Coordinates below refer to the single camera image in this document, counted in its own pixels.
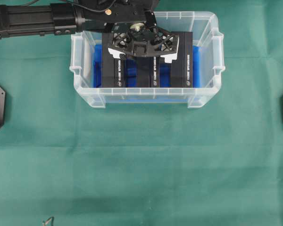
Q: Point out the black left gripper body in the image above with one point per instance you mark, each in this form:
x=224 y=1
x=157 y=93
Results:
x=131 y=25

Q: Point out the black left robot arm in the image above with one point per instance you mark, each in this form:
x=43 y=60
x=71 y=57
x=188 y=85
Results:
x=62 y=18

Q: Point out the black realsense box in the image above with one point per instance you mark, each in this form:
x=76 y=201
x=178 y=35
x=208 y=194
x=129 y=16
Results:
x=181 y=72
x=113 y=70
x=143 y=77

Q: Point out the green table cloth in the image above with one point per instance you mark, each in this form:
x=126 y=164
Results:
x=147 y=165

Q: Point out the blue liner sheet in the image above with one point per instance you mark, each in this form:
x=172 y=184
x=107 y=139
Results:
x=131 y=72

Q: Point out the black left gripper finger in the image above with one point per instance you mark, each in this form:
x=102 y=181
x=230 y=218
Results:
x=116 y=54
x=169 y=52

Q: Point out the clear plastic storage case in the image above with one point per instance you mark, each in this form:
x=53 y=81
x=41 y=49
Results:
x=206 y=36

